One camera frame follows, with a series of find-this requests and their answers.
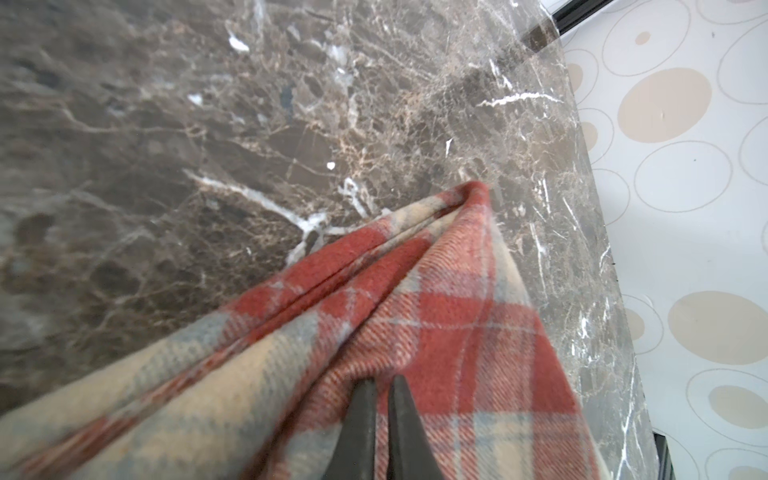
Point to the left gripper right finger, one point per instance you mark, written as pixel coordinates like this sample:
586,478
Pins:
410,453

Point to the red plaid skirt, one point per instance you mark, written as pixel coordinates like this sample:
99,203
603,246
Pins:
259,388

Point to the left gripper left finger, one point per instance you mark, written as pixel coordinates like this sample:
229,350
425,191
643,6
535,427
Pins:
354,454

